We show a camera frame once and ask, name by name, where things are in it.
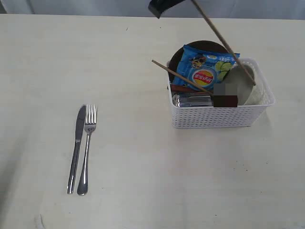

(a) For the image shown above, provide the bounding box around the brown wooden chopstick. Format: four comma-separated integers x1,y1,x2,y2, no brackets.
191,0,256,86
152,60,213,96

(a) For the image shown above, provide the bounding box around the silver metal table knife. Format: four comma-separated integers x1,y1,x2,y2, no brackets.
67,105,86,194

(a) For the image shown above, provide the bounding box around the blue potato chips bag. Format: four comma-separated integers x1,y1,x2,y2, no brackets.
175,45,235,91

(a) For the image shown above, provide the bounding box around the silver metal fork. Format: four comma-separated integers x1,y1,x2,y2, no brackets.
77,104,97,196

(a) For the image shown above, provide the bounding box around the pale green ceramic bowl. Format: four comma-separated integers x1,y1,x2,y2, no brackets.
223,64,264,105

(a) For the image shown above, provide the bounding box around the dark brown wooden spoon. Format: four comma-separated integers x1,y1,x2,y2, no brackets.
171,83,238,107

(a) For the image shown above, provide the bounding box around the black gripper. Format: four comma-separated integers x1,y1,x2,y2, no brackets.
148,0,184,19

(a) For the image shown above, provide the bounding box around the silver foil packet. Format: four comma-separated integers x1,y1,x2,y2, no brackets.
172,93,213,107

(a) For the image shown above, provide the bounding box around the white perforated plastic basket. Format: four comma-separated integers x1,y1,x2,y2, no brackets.
168,57,275,129

